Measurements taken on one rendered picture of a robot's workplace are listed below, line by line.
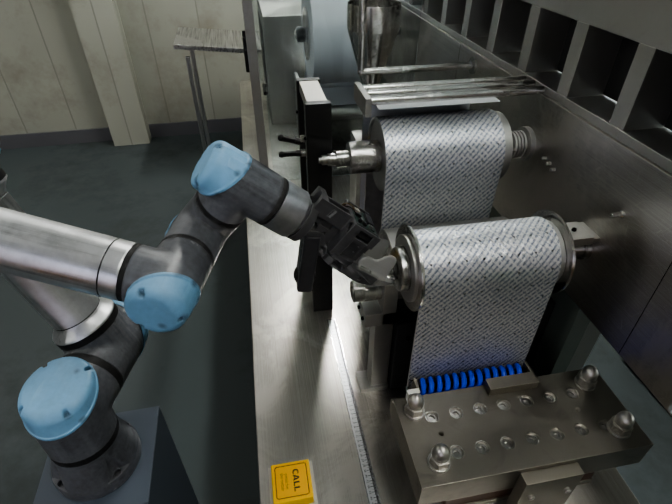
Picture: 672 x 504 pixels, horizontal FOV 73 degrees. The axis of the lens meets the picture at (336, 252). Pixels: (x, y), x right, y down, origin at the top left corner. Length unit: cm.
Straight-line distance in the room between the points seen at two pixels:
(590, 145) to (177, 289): 70
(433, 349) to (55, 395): 62
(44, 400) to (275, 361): 46
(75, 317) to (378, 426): 60
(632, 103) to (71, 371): 97
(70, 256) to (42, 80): 411
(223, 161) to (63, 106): 414
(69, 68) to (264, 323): 369
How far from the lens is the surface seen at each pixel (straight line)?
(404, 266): 74
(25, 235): 63
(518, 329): 90
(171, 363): 236
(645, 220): 82
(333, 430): 98
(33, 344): 274
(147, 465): 101
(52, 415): 86
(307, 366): 107
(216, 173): 60
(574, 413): 94
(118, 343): 93
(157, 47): 439
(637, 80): 84
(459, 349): 88
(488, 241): 77
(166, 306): 55
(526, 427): 89
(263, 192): 61
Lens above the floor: 174
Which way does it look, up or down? 38 degrees down
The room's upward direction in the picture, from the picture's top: straight up
